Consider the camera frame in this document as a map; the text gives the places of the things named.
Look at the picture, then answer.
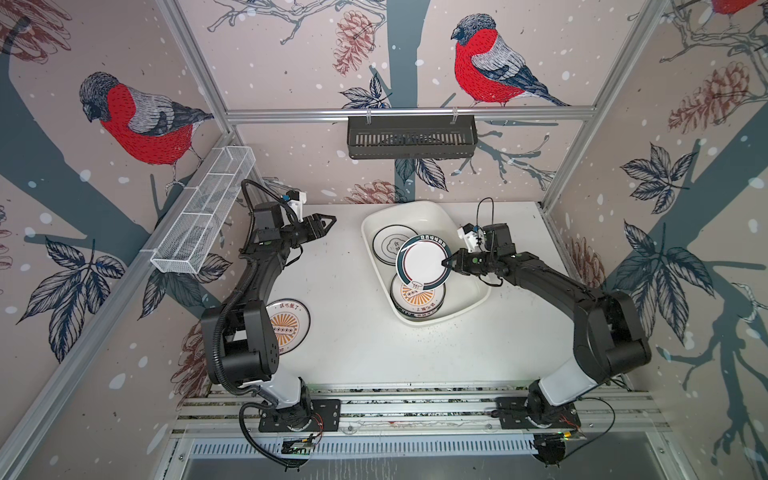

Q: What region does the white plate black emblem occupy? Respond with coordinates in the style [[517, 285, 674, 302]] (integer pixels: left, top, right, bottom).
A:
[[371, 224, 417, 266]]

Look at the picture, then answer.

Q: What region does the white wire mesh basket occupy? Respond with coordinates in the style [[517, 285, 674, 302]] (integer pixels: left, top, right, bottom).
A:
[[151, 146, 255, 274]]

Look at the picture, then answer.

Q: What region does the black wall basket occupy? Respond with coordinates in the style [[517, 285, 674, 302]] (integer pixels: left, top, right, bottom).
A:
[[347, 115, 478, 160]]

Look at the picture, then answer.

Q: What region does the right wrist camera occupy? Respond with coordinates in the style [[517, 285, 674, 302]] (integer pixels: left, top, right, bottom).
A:
[[457, 223, 484, 253]]

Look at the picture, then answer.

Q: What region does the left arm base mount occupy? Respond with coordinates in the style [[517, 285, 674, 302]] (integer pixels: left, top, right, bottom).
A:
[[258, 399, 341, 434]]

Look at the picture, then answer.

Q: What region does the white plastic bin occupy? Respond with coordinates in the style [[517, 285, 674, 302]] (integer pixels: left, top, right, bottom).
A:
[[361, 201, 490, 327]]

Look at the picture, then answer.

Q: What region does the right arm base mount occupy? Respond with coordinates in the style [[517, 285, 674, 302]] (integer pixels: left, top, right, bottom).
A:
[[490, 396, 581, 430]]

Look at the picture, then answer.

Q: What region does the orange sunburst plate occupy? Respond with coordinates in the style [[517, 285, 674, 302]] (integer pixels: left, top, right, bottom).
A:
[[267, 299, 311, 355], [389, 275, 447, 319]]

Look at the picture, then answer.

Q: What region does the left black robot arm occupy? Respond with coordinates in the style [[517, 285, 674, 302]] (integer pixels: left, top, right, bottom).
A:
[[200, 210, 337, 431]]

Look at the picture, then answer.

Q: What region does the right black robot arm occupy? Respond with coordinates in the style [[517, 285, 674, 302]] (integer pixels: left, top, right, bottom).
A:
[[442, 223, 652, 428]]

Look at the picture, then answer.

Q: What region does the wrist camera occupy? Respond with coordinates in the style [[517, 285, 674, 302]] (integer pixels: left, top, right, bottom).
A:
[[283, 189, 307, 222], [457, 223, 484, 253]]

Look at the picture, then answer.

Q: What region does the green red ring plate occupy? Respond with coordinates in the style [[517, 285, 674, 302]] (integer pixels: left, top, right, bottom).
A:
[[395, 234, 451, 291]]

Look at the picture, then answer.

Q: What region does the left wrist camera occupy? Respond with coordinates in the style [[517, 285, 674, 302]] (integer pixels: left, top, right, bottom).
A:
[[283, 189, 307, 222]]

